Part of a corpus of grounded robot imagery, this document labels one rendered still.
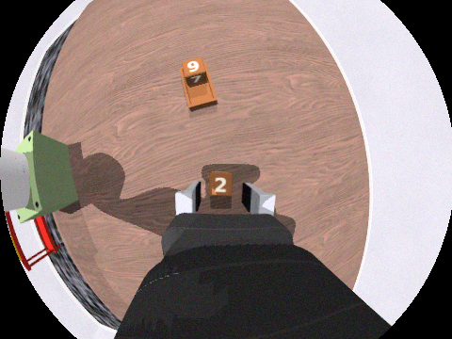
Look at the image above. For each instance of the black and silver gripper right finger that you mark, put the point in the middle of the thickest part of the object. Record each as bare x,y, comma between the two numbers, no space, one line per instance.
257,201

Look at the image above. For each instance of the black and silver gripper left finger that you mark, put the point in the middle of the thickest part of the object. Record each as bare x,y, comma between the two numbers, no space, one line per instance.
189,199

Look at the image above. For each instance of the orange cube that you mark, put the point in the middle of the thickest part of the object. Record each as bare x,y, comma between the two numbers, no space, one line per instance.
220,183
194,71

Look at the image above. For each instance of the orange open tray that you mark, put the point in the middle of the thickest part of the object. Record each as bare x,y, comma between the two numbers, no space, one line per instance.
201,94

